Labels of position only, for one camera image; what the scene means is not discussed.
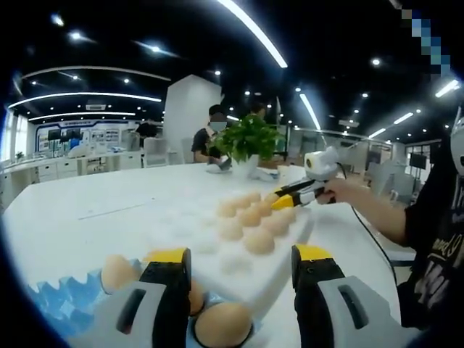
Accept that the white blue packet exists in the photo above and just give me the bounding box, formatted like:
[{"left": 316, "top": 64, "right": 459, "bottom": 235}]
[
  {"left": 253, "top": 167, "right": 283, "bottom": 183},
  {"left": 205, "top": 157, "right": 233, "bottom": 175}
]

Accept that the white office chair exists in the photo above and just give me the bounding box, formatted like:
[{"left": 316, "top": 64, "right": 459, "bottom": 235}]
[{"left": 143, "top": 137, "right": 170, "bottom": 168}]

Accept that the white foam board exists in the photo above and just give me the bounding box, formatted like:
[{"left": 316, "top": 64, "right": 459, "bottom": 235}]
[{"left": 143, "top": 190, "right": 318, "bottom": 305}]

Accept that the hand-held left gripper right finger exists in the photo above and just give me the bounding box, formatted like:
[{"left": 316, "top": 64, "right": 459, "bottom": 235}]
[{"left": 291, "top": 243, "right": 403, "bottom": 348}]

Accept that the person's right hand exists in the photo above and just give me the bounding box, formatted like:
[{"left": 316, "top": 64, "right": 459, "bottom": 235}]
[{"left": 314, "top": 179, "right": 351, "bottom": 207}]

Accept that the person's black printed shirt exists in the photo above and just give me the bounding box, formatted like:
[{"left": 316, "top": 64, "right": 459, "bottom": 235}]
[{"left": 397, "top": 136, "right": 464, "bottom": 333}]

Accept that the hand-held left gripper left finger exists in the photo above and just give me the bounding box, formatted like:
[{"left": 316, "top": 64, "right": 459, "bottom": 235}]
[{"left": 88, "top": 247, "right": 193, "bottom": 348}]

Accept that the cluster of brown eggs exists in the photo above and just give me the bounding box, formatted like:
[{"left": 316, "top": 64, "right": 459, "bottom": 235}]
[{"left": 216, "top": 191, "right": 298, "bottom": 257}]

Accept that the smooth brown egg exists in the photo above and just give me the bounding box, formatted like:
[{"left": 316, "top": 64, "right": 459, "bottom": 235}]
[
  {"left": 100, "top": 254, "right": 141, "bottom": 295},
  {"left": 194, "top": 302, "right": 254, "bottom": 347},
  {"left": 188, "top": 278, "right": 206, "bottom": 316}
]

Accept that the green plant in white pot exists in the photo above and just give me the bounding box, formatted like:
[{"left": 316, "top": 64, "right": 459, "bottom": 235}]
[{"left": 208, "top": 114, "right": 288, "bottom": 179}]

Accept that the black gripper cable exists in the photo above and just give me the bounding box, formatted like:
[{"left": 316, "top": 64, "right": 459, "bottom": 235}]
[{"left": 352, "top": 208, "right": 397, "bottom": 271}]

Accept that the blue egg tray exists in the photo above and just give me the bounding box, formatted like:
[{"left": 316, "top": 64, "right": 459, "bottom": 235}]
[{"left": 27, "top": 257, "right": 262, "bottom": 348}]

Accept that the white cabinet row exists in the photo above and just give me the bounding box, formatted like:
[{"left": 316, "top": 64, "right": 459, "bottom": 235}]
[{"left": 0, "top": 150, "right": 144, "bottom": 193}]

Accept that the white table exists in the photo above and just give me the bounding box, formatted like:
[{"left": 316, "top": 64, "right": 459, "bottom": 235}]
[{"left": 1, "top": 165, "right": 418, "bottom": 348}]

